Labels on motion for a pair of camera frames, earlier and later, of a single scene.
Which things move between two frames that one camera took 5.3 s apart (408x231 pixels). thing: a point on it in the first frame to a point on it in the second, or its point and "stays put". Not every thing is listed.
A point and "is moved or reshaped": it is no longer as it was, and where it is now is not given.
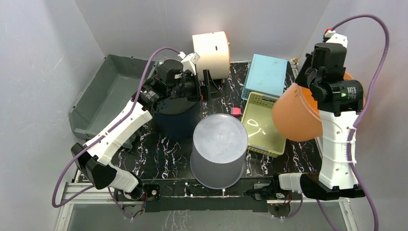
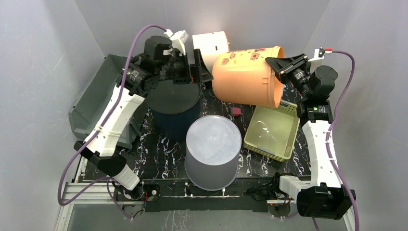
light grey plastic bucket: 219,145 is moved or reshaped
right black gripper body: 306,78 to 289,66
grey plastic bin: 110,90 stays put
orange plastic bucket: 295,115 to 244,76
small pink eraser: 235,111 stays put
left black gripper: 207,93 to 186,78
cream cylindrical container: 213,49 stays put
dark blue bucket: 176,127 stays put
